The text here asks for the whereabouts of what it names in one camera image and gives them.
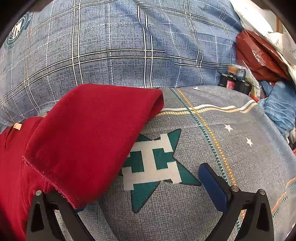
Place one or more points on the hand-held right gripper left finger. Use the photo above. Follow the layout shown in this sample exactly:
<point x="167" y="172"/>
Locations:
<point x="53" y="199"/>

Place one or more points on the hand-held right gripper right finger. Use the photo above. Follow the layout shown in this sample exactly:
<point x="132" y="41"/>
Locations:
<point x="212" y="185"/>

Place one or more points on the red garment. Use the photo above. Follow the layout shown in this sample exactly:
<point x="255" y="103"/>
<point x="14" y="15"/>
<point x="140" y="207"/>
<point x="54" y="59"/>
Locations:
<point x="81" y="139"/>

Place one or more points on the grey star print bed sheet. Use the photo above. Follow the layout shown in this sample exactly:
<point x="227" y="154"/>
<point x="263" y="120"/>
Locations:
<point x="175" y="208"/>

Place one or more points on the blue crumpled cloth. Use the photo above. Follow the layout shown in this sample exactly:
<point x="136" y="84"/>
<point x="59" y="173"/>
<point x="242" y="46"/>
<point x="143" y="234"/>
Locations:
<point x="279" y="104"/>

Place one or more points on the red plastic bag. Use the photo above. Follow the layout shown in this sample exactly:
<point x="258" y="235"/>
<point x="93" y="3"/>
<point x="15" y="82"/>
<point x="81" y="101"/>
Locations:
<point x="259" y="58"/>

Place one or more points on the blue plaid pillow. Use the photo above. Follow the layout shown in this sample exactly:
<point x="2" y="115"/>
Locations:
<point x="115" y="46"/>

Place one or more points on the white floral cloth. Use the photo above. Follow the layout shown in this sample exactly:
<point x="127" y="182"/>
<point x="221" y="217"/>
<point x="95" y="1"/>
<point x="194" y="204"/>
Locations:
<point x="254" y="20"/>

